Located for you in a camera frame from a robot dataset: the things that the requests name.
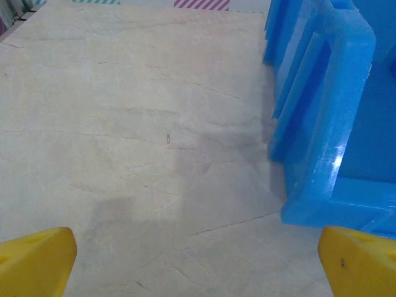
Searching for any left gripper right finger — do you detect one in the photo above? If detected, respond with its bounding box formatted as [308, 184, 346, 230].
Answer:
[317, 226, 396, 297]

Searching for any blue three-compartment bin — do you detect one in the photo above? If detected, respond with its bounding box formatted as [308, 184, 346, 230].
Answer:
[262, 0, 396, 241]

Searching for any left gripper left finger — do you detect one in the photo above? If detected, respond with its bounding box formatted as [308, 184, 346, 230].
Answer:
[0, 227, 77, 297]

